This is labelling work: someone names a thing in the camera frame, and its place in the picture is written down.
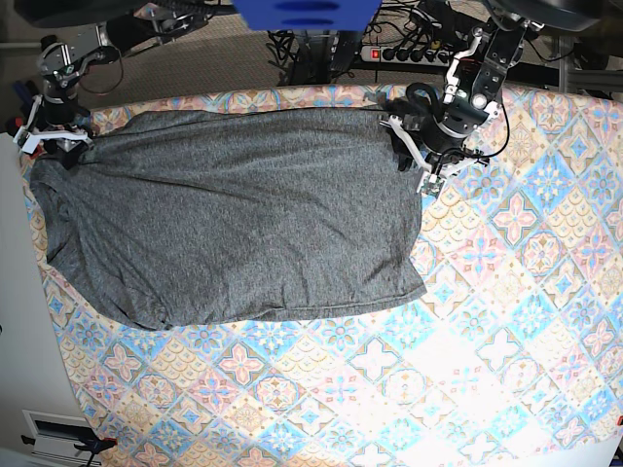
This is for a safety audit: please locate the white power strip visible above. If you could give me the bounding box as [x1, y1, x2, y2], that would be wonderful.
[359, 46, 452, 66]

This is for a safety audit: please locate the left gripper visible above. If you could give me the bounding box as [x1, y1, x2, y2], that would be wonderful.
[390, 105, 470, 171]

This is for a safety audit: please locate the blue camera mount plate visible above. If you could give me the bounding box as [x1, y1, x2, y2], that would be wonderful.
[233, 0, 381, 31]

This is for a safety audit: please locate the white vent panel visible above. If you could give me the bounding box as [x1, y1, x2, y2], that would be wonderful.
[20, 410, 93, 466]

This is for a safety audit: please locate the blue black clamp bottom left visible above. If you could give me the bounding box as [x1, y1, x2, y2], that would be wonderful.
[20, 435, 118, 461]

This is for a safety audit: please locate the patterned tablecloth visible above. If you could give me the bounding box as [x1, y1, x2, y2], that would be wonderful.
[25, 87, 622, 466]

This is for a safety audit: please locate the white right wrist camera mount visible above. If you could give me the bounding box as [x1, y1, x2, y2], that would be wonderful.
[13, 94, 92, 155]

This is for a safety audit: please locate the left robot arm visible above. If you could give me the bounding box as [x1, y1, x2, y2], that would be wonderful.
[381, 1, 535, 176]

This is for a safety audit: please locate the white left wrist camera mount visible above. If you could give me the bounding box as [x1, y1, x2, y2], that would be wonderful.
[379, 115, 491, 198]

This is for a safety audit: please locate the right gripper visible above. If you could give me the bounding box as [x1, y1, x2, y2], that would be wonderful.
[36, 94, 91, 169]

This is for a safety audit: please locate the grey t-shirt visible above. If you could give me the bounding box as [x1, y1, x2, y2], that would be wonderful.
[29, 108, 425, 331]

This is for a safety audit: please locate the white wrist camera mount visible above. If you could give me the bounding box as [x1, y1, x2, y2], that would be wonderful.
[13, 94, 92, 155]
[379, 115, 491, 198]

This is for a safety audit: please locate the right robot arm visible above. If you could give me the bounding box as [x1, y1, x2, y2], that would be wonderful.
[14, 1, 236, 170]

